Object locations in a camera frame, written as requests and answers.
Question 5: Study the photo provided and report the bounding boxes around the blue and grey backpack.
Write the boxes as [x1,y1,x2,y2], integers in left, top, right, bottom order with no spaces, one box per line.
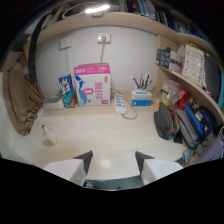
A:
[174,101,217,150]

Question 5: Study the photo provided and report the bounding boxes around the white wall socket with plug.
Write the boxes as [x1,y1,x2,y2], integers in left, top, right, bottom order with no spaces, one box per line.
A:
[97,31,112,45]

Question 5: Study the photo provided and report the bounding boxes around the white power cable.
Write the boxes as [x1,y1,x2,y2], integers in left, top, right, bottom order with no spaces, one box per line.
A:
[110,87,139,120]

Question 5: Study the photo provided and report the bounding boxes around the white wall switch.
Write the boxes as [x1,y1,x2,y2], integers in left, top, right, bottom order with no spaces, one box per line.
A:
[58,36,73,51]

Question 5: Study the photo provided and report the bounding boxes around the brown curtain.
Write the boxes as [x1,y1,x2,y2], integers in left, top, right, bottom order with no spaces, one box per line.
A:
[1,43,46,137]

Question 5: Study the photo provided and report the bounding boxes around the clear plastic bag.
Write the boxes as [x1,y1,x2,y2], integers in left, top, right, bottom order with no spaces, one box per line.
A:
[160,78,185,107]

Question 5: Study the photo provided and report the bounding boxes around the white boxes with red print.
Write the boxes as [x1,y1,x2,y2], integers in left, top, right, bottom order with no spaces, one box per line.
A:
[177,44,206,88]

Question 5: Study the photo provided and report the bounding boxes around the white lamp light bar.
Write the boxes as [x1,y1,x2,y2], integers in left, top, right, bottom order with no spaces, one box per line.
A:
[84,3,111,15]

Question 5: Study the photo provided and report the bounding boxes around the blue snack packet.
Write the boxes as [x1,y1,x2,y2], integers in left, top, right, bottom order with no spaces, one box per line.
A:
[58,73,78,109]

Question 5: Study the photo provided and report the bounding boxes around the dark printed box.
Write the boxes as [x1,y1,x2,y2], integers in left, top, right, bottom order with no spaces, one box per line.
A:
[155,48,183,72]

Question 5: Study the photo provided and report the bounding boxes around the grey bag with orange trim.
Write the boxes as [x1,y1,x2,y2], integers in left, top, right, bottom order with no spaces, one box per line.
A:
[153,101,181,141]

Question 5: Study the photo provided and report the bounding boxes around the small clear glass bottle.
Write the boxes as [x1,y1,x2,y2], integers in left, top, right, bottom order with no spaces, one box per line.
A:
[40,124,59,148]

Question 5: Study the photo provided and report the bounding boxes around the black strap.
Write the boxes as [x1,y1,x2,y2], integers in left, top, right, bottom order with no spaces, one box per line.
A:
[27,12,53,86]

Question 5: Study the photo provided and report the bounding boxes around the white small box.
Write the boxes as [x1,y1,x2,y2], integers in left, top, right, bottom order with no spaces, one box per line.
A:
[42,96,65,111]

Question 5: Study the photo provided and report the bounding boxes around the pink and white carton box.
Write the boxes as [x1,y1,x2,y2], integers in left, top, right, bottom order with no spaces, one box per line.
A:
[73,62,112,108]

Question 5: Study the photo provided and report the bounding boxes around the blue and white pen holder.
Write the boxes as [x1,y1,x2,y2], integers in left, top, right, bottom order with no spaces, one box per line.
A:
[130,89,153,107]

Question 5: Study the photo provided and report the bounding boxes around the white power strip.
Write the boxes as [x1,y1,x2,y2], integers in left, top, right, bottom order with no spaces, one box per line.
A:
[114,93,128,117]

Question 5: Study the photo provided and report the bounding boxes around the red box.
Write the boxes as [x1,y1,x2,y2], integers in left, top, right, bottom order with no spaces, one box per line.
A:
[178,89,192,111]

